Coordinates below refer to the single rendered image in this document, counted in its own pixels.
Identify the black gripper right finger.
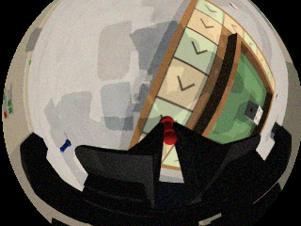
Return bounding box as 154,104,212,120
173,121,261,203

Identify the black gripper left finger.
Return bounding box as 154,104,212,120
75,121,164,208

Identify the white die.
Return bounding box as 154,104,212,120
244,101,263,124

